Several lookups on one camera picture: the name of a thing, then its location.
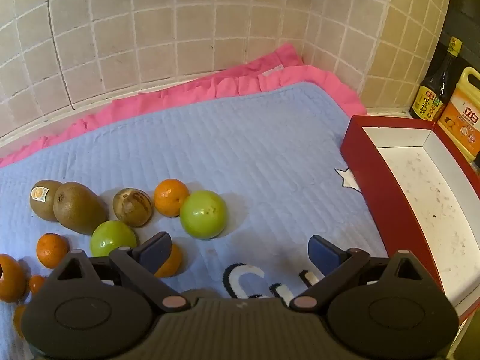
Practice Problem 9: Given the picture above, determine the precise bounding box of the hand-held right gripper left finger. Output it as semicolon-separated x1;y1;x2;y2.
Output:
47;232;190;313

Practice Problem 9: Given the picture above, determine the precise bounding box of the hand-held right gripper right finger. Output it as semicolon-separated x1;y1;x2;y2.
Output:
289;235;432;313

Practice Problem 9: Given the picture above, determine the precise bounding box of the brown striped round fruit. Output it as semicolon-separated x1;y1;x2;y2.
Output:
113;188;154;228

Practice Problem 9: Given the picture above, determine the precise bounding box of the red cardboard box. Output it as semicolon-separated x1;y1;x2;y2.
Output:
340;115;480;321

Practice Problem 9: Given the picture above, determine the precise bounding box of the small green apple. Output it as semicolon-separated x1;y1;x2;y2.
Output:
90;220;138;259

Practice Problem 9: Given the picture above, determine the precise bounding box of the large green apple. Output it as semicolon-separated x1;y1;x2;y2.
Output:
179;190;228;240

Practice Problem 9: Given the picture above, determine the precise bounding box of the brown kiwi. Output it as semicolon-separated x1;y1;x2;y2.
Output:
53;182;109;235

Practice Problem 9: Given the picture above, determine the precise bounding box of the kiwi with sticker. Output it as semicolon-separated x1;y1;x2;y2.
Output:
29;180;64;222

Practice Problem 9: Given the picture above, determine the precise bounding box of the blue mat with pink frill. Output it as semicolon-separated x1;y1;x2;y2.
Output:
0;43;389;360

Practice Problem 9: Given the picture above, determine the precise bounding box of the large orange with dark hole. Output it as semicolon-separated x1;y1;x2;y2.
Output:
0;254;27;303

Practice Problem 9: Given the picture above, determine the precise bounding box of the yellow detergent bottle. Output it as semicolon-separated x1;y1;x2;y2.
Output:
437;67;480;164

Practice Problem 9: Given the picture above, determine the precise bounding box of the dark soy sauce bottle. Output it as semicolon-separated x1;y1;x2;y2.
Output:
409;37;464;121

